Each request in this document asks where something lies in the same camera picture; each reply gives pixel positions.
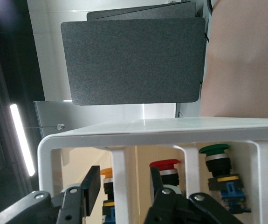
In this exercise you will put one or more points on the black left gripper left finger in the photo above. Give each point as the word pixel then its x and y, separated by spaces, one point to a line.
pixel 93 186

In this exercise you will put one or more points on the green-capped push button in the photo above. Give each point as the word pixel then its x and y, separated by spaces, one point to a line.
pixel 214 149

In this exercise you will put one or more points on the long ceiling light tube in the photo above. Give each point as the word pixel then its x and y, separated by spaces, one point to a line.
pixel 22 140

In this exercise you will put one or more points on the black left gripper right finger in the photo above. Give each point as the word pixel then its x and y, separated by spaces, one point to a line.
pixel 171 210

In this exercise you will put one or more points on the red-capped push button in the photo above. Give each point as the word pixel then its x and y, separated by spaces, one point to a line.
pixel 165 164

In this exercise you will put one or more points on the white drawer cabinet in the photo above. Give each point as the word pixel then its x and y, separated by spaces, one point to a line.
pixel 147 130

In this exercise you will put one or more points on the yellow-capped push button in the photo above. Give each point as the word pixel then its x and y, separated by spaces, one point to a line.
pixel 107 172

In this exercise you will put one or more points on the dark grey felt panel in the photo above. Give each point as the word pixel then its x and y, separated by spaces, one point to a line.
pixel 124 12
pixel 133 60

